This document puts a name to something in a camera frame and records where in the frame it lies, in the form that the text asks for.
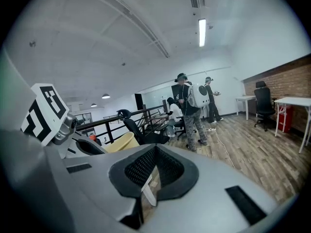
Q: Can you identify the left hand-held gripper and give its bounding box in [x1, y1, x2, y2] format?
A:
[20, 83, 109, 159]

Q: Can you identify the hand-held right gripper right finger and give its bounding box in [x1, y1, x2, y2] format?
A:
[143, 143, 299, 233]

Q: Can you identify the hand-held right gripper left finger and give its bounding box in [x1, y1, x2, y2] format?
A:
[2, 129, 157, 233]

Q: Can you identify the cream plastic bin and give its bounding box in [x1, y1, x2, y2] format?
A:
[104, 132, 141, 154]

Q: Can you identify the black metal railing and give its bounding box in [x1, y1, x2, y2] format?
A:
[75, 104, 171, 145]

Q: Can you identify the black office chair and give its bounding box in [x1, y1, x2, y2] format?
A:
[254, 81, 277, 132]
[170, 115, 197, 140]
[116, 109, 171, 145]

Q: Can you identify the white-legged table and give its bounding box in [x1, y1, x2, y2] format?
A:
[141, 175, 158, 207]

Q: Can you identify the brown office desk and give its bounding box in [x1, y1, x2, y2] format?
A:
[145, 113, 171, 131]

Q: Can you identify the white backpack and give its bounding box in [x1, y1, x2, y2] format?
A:
[188, 83, 210, 109]

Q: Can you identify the small white table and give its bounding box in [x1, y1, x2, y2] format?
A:
[235, 95, 257, 121]

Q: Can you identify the red box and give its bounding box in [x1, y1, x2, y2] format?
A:
[277, 105, 293, 133]

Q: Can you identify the long white table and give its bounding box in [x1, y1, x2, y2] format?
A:
[274, 97, 311, 154]

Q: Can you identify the ceiling strip light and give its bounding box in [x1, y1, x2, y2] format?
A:
[198, 18, 207, 48]

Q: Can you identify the white floor cable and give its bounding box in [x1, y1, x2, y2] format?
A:
[204, 129, 236, 167]

